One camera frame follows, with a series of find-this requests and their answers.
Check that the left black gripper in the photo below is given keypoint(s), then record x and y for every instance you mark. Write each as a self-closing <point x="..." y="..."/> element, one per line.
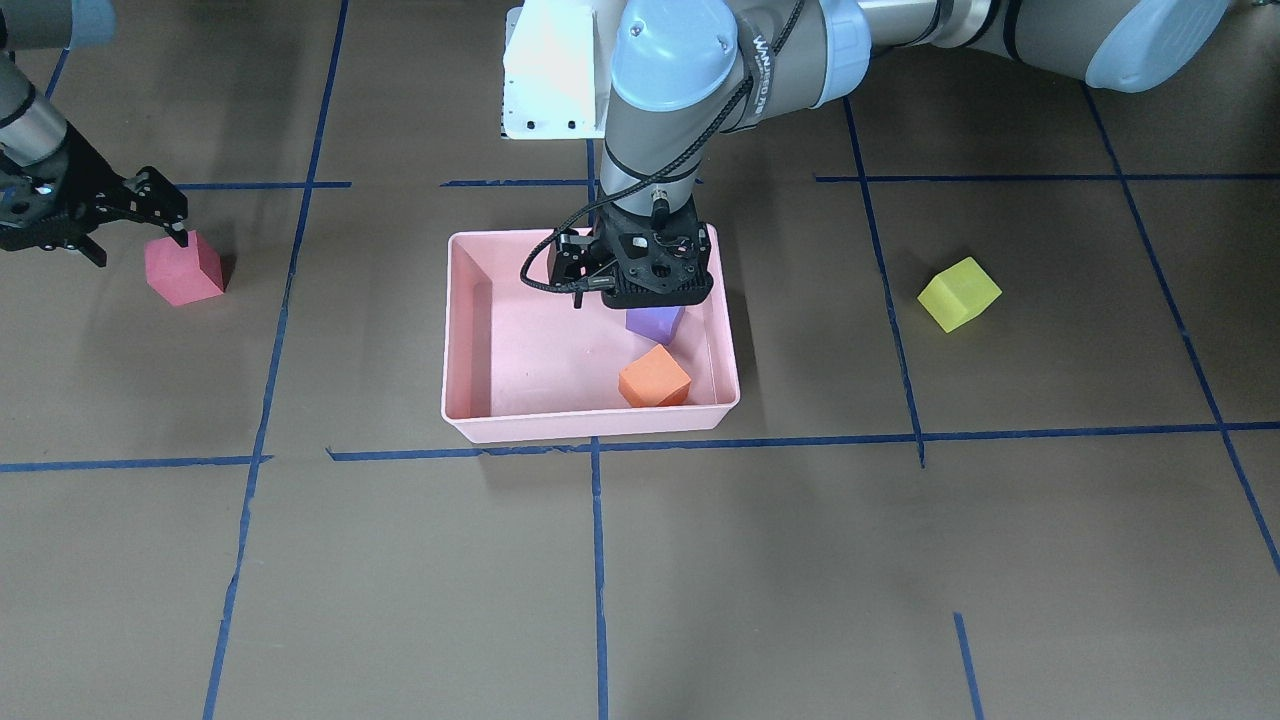
<point x="571" y="263"/>

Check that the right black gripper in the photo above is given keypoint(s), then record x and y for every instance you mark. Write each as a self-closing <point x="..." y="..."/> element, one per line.
<point x="72" y="172"/>

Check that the purple foam block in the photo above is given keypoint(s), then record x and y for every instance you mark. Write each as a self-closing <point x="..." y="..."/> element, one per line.
<point x="658" y="324"/>

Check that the orange foam block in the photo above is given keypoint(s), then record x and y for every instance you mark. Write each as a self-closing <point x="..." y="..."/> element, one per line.
<point x="654" y="380"/>

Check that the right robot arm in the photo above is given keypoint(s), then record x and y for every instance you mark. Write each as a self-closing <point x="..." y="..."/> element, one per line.
<point x="30" y="123"/>

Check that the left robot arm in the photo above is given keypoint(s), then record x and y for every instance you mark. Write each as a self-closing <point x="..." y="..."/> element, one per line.
<point x="684" y="71"/>

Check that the pink plastic bin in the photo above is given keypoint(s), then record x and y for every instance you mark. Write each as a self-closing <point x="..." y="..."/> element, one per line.
<point x="523" y="365"/>

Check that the red foam block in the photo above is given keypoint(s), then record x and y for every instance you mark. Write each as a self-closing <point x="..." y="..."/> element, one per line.
<point x="183" y="275"/>

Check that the yellow foam block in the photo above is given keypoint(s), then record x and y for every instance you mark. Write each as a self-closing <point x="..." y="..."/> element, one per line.
<point x="958" y="294"/>

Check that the white camera mast post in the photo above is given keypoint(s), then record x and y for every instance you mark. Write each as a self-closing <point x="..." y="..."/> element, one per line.
<point x="557" y="69"/>

